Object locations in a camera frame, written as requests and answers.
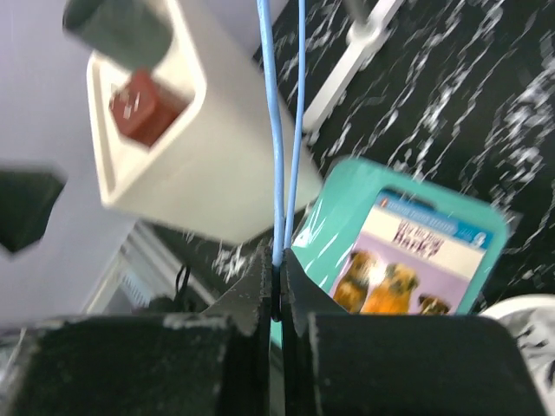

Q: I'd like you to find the dog picture book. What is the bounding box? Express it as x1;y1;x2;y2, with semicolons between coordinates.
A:
330;188;493;315

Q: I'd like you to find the dark red cube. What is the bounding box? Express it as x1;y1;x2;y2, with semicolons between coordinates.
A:
108;69;190;148

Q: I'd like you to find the white perforated plastic basket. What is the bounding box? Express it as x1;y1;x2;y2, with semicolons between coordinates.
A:
480;295;554;326

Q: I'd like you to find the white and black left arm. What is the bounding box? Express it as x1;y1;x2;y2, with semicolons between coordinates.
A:
1;163;67;257

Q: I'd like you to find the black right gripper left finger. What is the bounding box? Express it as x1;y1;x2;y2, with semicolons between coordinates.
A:
1;246;272;415

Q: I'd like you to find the striped white tank top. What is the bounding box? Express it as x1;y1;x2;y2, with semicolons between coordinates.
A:
506;308;554;413

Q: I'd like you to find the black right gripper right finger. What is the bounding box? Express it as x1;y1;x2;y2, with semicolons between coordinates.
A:
280;250;546;415

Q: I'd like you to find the teal tray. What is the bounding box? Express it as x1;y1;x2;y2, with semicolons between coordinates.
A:
272;159;508;347

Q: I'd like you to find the metal clothes rack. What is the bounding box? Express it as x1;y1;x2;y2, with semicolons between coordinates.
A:
303;0;404;133

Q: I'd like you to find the light blue wire hanger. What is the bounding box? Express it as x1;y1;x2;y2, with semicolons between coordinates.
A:
257;0;306;267

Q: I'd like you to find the dark grey mug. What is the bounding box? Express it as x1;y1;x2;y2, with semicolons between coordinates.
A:
62;0;173;72

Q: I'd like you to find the white storage box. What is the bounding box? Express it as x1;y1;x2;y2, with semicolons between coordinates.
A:
85;0;323;244

